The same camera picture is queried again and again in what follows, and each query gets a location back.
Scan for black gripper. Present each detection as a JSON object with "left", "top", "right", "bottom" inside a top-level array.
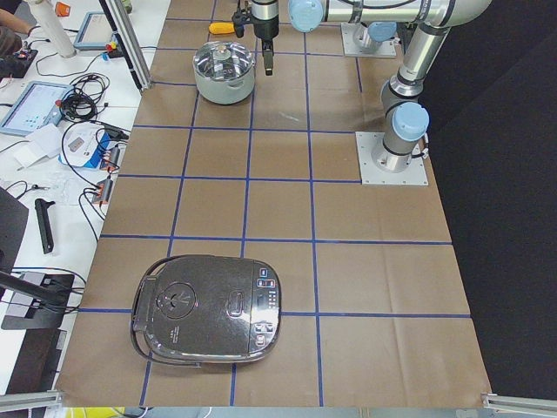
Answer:
[{"left": 251, "top": 0, "right": 279, "bottom": 76}]

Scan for glass pot lid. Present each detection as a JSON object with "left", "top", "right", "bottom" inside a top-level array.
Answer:
[{"left": 192, "top": 41, "right": 254, "bottom": 82}]

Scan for yellow corn cob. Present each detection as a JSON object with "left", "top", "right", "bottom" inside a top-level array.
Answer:
[{"left": 209, "top": 22, "right": 235, "bottom": 35}]

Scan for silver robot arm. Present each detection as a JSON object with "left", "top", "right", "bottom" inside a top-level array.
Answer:
[
  {"left": 288, "top": 0, "right": 490, "bottom": 172},
  {"left": 355, "top": 22, "right": 397, "bottom": 51}
]

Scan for pale green electric pot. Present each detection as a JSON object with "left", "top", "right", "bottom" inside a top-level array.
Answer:
[{"left": 194, "top": 59, "right": 255, "bottom": 105}]

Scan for blue teach pendant far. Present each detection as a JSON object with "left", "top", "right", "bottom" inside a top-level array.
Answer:
[{"left": 73, "top": 11, "right": 116, "bottom": 51}]

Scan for blue teach pendant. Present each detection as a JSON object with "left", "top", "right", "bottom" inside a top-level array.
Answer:
[
  {"left": 73, "top": 11, "right": 116, "bottom": 51},
  {"left": 1, "top": 81, "right": 72, "bottom": 137}
]

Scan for blue white box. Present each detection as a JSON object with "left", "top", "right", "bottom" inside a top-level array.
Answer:
[{"left": 58, "top": 123, "right": 111, "bottom": 168}]

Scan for grey adapter box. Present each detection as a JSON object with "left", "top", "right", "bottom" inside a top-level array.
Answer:
[{"left": 91, "top": 178, "right": 113, "bottom": 206}]

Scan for blue teach pendant near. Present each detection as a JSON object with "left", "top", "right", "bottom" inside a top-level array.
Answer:
[{"left": 1, "top": 81, "right": 72, "bottom": 137}]

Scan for dark rice cooker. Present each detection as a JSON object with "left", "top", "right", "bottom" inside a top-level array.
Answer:
[{"left": 130, "top": 254, "right": 281, "bottom": 367}]

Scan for black bar tool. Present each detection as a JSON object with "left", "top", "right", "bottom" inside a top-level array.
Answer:
[{"left": 34, "top": 199, "right": 55, "bottom": 254}]

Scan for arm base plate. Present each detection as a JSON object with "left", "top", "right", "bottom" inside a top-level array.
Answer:
[
  {"left": 340, "top": 22, "right": 397, "bottom": 58},
  {"left": 355, "top": 131, "right": 428, "bottom": 186}
]

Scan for aluminium frame post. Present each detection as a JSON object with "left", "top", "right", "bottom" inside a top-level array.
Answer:
[{"left": 99, "top": 0, "right": 152, "bottom": 91}]

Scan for tangled black cables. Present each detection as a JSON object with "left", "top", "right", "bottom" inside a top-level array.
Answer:
[{"left": 36, "top": 41, "right": 110, "bottom": 122}]

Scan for white cylinder post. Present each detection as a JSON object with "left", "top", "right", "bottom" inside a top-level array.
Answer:
[{"left": 27, "top": 0, "right": 77, "bottom": 58}]

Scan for black camera stand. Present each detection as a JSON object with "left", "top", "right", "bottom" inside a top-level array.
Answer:
[{"left": 1, "top": 189, "right": 75, "bottom": 330}]

